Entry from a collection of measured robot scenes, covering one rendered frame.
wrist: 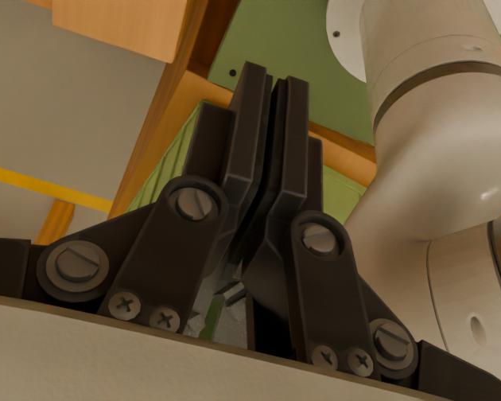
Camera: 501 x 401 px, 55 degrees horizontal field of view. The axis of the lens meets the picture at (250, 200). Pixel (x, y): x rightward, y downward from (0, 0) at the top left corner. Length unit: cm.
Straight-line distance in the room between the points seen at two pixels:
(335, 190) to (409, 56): 41
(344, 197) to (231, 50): 32
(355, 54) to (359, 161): 27
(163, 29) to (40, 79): 136
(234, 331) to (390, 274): 62
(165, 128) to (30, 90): 120
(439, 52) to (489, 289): 20
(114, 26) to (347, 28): 26
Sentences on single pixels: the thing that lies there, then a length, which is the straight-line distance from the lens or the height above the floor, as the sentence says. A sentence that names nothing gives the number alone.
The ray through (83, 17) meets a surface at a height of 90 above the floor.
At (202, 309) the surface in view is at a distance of 88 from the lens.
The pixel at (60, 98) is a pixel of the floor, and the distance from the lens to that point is 192.
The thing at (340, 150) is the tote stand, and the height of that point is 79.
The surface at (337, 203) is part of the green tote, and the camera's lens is 77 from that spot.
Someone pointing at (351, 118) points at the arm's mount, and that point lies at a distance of 65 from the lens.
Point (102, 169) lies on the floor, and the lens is 210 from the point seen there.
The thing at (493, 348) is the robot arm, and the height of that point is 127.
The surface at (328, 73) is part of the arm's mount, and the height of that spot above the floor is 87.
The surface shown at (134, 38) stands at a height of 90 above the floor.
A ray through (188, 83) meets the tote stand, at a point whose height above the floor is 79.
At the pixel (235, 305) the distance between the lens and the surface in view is 87.
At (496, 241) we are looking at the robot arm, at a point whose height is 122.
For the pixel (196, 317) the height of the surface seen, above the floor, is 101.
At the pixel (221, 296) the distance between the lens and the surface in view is 84.
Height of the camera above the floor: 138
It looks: 42 degrees down
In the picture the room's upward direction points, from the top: 173 degrees counter-clockwise
